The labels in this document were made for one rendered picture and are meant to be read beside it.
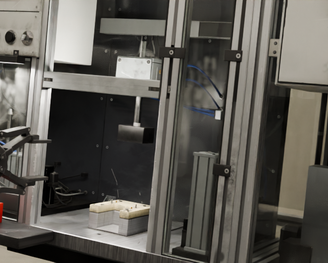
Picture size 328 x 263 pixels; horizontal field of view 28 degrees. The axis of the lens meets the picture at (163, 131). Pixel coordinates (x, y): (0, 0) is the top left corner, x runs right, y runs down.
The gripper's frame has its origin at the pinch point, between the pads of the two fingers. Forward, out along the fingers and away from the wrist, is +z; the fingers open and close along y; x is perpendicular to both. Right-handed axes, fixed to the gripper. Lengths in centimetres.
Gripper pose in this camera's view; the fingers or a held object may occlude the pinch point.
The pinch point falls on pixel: (37, 159)
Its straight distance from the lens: 154.2
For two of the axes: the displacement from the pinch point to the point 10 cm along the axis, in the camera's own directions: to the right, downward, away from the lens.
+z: 4.8, 0.0, 8.8
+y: 0.9, -9.9, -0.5
